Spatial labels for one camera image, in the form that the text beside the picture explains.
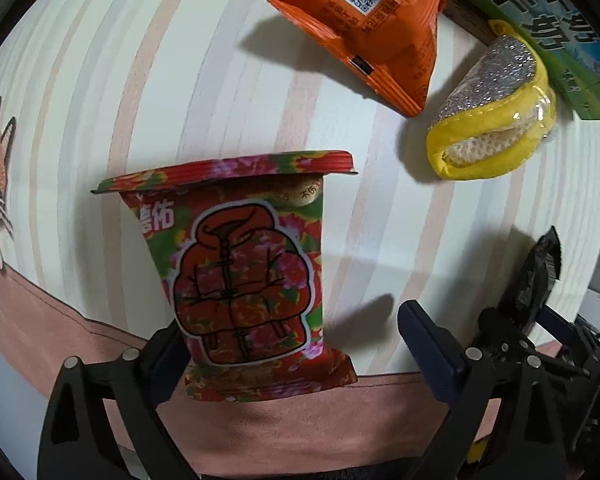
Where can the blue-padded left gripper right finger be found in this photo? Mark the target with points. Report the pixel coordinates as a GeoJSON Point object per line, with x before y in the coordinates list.
{"type": "Point", "coordinates": [463, 379]}

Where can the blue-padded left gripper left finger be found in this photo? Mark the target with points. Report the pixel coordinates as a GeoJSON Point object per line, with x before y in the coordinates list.
{"type": "Point", "coordinates": [77, 441]}

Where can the red floral snack packet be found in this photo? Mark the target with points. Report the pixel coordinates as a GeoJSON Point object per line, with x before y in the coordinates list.
{"type": "Point", "coordinates": [237, 244]}

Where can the yellow glitter sponge pouch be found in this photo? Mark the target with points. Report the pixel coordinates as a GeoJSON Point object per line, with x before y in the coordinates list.
{"type": "Point", "coordinates": [497, 116]}

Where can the orange snack packet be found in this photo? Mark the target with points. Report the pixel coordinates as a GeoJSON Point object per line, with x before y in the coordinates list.
{"type": "Point", "coordinates": [390, 44]}

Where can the black snack packet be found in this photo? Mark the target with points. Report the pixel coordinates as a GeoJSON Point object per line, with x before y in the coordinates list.
{"type": "Point", "coordinates": [529, 291]}

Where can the cardboard milk box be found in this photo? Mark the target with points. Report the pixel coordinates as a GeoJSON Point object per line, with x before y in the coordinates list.
{"type": "Point", "coordinates": [566, 41]}

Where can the striped cat tablecloth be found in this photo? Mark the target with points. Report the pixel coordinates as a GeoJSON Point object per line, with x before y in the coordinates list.
{"type": "Point", "coordinates": [98, 88]}

